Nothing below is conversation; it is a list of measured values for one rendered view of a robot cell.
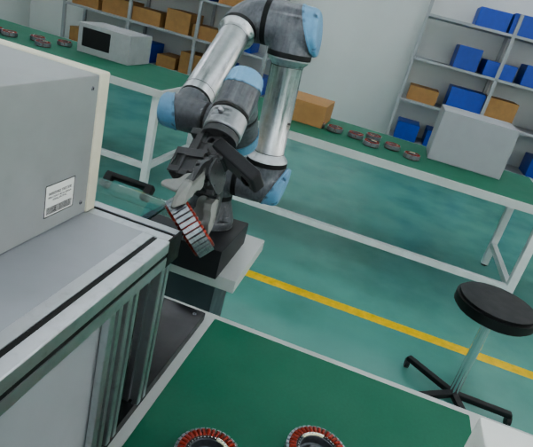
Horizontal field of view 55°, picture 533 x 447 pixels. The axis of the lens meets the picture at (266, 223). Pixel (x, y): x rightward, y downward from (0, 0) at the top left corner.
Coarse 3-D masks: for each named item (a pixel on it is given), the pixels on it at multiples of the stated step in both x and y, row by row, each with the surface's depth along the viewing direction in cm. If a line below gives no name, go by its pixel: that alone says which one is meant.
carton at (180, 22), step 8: (168, 8) 690; (168, 16) 694; (176, 16) 690; (184, 16) 687; (192, 16) 688; (168, 24) 697; (176, 24) 693; (184, 24) 690; (192, 24) 696; (176, 32) 697; (184, 32) 693
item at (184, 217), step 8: (168, 200) 85; (168, 208) 84; (176, 208) 82; (184, 208) 82; (176, 216) 82; (184, 216) 82; (192, 216) 82; (176, 224) 82; (184, 224) 82; (192, 224) 82; (200, 224) 83; (184, 232) 82; (192, 232) 82; (200, 232) 82; (192, 240) 82; (200, 240) 83; (208, 240) 83; (192, 248) 84; (200, 248) 84; (208, 248) 85; (200, 256) 86
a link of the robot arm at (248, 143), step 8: (208, 112) 107; (256, 120) 105; (248, 128) 104; (256, 128) 107; (248, 136) 106; (256, 136) 109; (240, 144) 108; (248, 144) 108; (256, 144) 112; (240, 152) 110; (248, 152) 111
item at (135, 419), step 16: (208, 320) 122; (224, 320) 124; (192, 336) 115; (272, 336) 122; (304, 352) 120; (176, 368) 104; (352, 368) 119; (160, 384) 99; (144, 400) 95; (432, 400) 115; (480, 416) 114; (128, 432) 87
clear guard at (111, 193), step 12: (108, 180) 102; (96, 192) 95; (108, 192) 96; (120, 192) 98; (132, 192) 99; (144, 192) 101; (108, 204) 92; (120, 204) 93; (132, 204) 94; (144, 204) 96; (156, 204) 97; (144, 216) 91; (168, 216) 107
